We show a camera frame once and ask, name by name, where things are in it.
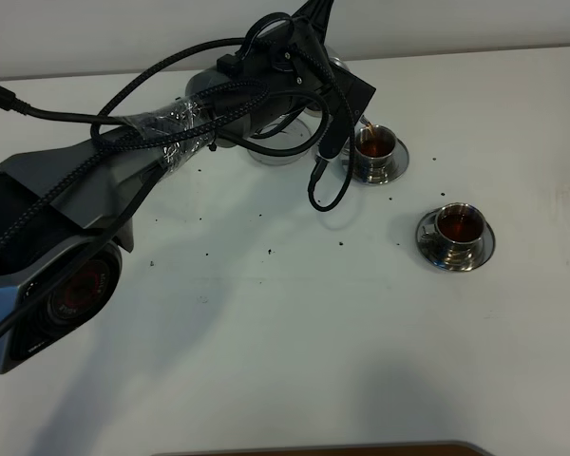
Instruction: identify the stainless steel teapot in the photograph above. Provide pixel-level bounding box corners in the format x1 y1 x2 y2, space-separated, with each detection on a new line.
304 46 373 128

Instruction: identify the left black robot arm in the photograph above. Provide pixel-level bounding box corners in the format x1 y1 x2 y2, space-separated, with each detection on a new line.
0 12 375 374

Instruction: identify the far stainless steel teacup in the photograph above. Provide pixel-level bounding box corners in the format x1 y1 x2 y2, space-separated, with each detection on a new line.
341 125 397 181

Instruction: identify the stainless steel teacup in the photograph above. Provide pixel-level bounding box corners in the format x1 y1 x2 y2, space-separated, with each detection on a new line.
416 202 487 250
341 125 397 181

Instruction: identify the far stainless steel saucer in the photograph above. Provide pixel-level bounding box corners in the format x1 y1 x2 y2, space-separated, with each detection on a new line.
352 137 409 185

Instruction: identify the stainless steel saucer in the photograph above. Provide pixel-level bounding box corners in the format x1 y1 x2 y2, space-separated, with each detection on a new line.
415 207 496 273
352 137 409 185

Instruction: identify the near stainless steel saucer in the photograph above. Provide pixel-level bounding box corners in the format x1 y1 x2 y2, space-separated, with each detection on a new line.
415 207 496 273

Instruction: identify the near stainless steel teacup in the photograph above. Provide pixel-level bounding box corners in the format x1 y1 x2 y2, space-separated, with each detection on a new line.
416 202 487 250

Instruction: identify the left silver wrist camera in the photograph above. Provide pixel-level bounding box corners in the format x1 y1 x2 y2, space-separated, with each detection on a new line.
313 110 352 161

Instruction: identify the left black braided cable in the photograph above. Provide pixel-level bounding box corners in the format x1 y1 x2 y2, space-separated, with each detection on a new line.
0 0 357 281

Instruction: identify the loose black hdmi cable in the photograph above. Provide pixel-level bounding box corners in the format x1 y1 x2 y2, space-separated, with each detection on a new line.
0 75 333 156

